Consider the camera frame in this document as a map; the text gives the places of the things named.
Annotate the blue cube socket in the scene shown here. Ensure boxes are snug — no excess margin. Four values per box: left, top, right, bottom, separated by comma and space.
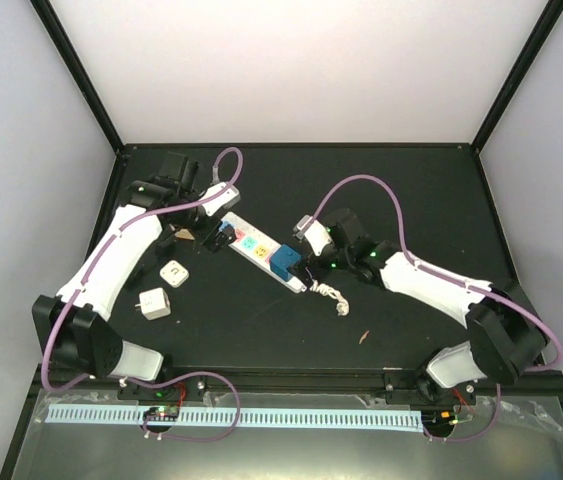
269, 244, 301, 282

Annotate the white power strip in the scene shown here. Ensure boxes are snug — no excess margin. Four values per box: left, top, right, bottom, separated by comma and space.
222, 212, 306, 293

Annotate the beige dragon cube socket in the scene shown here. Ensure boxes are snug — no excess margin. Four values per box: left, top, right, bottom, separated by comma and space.
174, 228, 196, 242

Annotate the white plug adapter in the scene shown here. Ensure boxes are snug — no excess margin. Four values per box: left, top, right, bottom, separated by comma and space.
159, 260, 189, 288

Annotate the white tiger cube socket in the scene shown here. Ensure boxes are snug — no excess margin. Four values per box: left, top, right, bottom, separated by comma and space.
135, 287, 171, 321

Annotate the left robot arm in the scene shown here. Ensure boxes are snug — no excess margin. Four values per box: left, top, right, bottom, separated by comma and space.
32, 154, 240, 399

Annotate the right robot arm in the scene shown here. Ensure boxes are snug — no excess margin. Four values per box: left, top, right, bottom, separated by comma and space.
289, 209, 548, 404

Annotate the small green circuit board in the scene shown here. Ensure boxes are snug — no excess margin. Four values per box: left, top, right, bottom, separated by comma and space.
143, 406, 180, 422

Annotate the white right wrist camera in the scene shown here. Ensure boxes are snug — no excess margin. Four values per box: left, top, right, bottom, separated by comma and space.
293, 215, 333, 257

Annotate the white coiled power cord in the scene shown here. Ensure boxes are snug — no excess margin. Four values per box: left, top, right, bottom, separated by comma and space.
308, 280, 351, 318

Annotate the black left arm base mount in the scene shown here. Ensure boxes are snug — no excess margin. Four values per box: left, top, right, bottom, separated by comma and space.
113, 374, 209, 404

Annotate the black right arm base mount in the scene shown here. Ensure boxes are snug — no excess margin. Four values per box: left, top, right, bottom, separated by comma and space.
379, 369, 474, 407

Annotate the light blue slotted cable duct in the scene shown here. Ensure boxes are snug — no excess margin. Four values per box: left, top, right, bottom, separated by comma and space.
44, 404, 423, 433

